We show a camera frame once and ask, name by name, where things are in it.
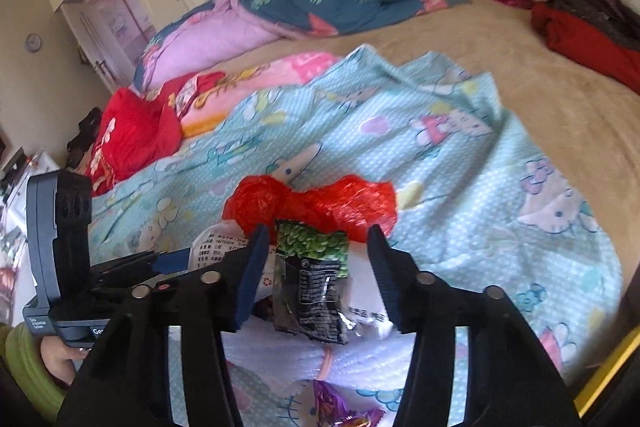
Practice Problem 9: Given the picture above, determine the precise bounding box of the pink glass door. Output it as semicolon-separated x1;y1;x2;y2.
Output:
60;0;155;93

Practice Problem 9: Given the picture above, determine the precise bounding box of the purple candy wrapper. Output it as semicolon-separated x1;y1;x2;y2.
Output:
312;381;384;427

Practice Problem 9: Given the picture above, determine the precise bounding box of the round wall clock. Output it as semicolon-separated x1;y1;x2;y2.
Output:
24;32;42;53

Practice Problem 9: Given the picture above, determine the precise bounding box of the beige bed sheet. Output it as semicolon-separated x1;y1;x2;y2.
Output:
229;0;639;297

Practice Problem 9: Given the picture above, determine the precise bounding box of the pink cartoon blanket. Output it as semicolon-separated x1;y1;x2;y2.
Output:
160;52;338;138

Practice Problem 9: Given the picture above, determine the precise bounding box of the green left sleeve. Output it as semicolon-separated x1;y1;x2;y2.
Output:
1;324;65;423

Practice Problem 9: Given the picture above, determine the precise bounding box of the red plastic bag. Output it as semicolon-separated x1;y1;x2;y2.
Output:
221;174;398;243

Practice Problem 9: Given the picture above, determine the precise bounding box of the light blue cartoon blanket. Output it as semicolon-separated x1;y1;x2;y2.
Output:
89;46;623;383

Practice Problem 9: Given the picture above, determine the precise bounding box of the green black snack packet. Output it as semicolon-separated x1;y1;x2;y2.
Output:
272;221;352;345

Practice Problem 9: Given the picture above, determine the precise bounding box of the white foam net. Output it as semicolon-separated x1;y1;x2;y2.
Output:
188;220;248;271

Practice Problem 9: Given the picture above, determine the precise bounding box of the white bubble wrap bundle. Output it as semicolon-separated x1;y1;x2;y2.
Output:
222;242;416;395

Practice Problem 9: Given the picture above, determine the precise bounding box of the blue floral pink quilt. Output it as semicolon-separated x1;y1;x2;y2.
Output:
134;0;466;93

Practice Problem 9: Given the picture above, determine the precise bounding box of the left hand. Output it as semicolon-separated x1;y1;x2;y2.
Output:
40;336;89;386

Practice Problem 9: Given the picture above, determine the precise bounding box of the red folded cloth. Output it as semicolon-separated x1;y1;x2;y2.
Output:
530;2;640;94

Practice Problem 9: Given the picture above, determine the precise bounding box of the yellow rim trash bin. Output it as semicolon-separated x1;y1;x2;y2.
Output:
574;326;640;418

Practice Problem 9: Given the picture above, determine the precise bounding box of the red garment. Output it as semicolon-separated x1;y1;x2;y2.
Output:
85;70;224;196

